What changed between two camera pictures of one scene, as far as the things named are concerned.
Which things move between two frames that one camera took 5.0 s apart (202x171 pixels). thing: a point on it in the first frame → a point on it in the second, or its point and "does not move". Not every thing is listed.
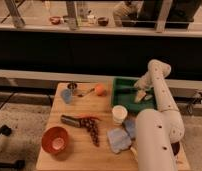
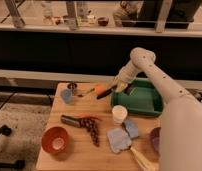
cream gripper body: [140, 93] → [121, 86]
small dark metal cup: [72, 85] does not move
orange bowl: [55, 139] does not move
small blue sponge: [131, 127] does not move
